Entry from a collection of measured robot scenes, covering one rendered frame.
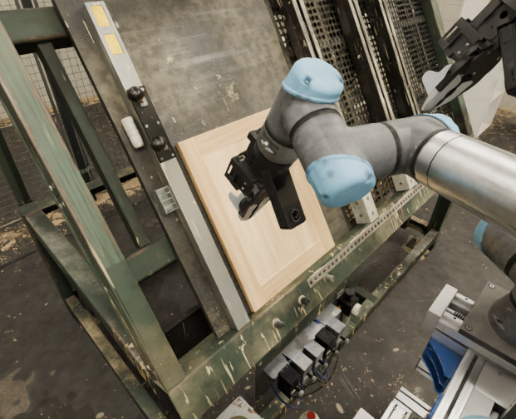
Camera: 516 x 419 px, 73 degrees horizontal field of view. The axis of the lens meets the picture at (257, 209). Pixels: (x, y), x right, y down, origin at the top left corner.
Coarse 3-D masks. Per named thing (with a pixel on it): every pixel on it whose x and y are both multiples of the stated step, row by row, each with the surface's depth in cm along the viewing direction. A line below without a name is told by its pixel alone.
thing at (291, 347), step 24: (336, 288) 129; (312, 312) 122; (336, 312) 128; (288, 336) 115; (312, 336) 120; (336, 336) 120; (264, 360) 108; (288, 360) 113; (312, 360) 114; (264, 384) 118; (288, 384) 105; (312, 384) 122
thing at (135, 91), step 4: (132, 88) 79; (136, 88) 79; (140, 88) 80; (128, 92) 79; (132, 92) 78; (136, 92) 79; (140, 92) 79; (128, 96) 79; (132, 96) 79; (136, 96) 79; (140, 96) 79; (144, 96) 81; (132, 100) 79; (136, 100) 79; (140, 100) 80; (144, 100) 90; (140, 104) 90; (144, 104) 90
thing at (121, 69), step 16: (96, 32) 87; (112, 32) 88; (112, 64) 88; (128, 64) 90; (128, 80) 90; (144, 144) 95; (176, 160) 96; (160, 176) 96; (176, 176) 95; (176, 192) 95; (192, 208) 98; (192, 224) 97; (192, 240) 99; (208, 240) 100; (208, 256) 99; (208, 272) 101; (224, 272) 102; (224, 288) 102; (224, 304) 102; (240, 304) 104; (240, 320) 104
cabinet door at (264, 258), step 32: (224, 128) 109; (256, 128) 116; (192, 160) 101; (224, 160) 108; (224, 192) 107; (224, 224) 106; (256, 224) 113; (320, 224) 131; (256, 256) 112; (288, 256) 121; (320, 256) 129; (256, 288) 111
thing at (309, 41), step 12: (276, 0) 128; (288, 0) 125; (300, 0) 126; (288, 12) 127; (300, 12) 128; (288, 24) 129; (300, 24) 126; (288, 36) 131; (300, 36) 128; (312, 36) 129; (300, 48) 130; (312, 48) 128; (360, 204) 141; (372, 204) 142; (360, 216) 143; (372, 216) 142
